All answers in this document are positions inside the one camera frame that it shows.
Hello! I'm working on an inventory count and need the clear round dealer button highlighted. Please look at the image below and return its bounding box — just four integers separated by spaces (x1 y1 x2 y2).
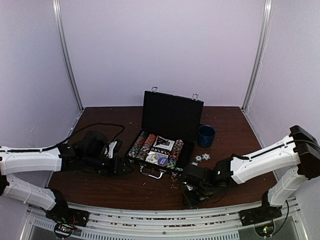
145 153 158 164

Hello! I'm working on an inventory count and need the brown poker chip roll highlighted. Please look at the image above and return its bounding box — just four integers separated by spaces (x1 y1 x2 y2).
144 134 156 146

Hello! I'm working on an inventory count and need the playing card deck box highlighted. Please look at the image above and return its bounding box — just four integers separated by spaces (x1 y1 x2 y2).
153 139 175 152
145 152 169 167

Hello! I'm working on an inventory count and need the dark blue mug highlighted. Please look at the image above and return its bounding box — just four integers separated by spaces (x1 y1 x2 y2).
197 125 216 148

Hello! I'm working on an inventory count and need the black poker case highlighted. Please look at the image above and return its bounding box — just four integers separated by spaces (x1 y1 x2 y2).
125 87 204 176

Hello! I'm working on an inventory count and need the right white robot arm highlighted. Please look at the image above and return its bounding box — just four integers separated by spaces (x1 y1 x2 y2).
180 125 320 221

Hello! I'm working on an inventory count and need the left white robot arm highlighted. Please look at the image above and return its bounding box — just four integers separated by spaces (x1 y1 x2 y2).
0 142 133 222

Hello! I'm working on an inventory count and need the left poker chip row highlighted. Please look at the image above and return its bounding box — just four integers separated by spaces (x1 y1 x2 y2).
127 131 148 158

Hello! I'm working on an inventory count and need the poker chip row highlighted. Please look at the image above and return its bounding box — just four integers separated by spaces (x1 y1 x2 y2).
136 145 150 161
127 131 148 158
167 139 184 170

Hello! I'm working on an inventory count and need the purple small blind button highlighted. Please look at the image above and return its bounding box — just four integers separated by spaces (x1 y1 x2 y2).
157 157 169 167

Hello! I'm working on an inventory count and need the triangular all-in button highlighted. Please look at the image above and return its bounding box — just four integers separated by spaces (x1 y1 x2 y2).
153 135 167 147

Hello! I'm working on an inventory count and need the right poker chip row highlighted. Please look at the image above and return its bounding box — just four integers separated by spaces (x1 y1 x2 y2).
167 139 184 170

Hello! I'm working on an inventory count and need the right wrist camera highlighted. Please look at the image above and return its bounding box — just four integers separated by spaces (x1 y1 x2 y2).
179 164 213 189

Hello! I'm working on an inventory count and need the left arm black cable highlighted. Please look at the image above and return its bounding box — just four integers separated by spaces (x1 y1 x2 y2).
0 122 126 153

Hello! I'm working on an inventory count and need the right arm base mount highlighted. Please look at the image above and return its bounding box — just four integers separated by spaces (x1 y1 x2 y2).
239 205 283 226

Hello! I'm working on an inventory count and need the aluminium front rail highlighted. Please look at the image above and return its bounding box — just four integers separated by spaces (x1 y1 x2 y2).
18 198 311 240

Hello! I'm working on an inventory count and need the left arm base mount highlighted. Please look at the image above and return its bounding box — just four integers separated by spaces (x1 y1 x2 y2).
45 204 90 227

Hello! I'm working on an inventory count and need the left aluminium frame post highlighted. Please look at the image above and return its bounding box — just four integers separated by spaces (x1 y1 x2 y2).
52 0 84 111

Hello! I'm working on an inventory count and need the aluminium frame post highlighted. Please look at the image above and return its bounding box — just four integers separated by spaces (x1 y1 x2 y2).
52 0 84 111
241 0 274 114

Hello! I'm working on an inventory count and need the right aluminium frame post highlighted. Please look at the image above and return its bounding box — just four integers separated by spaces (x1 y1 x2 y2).
241 0 274 114

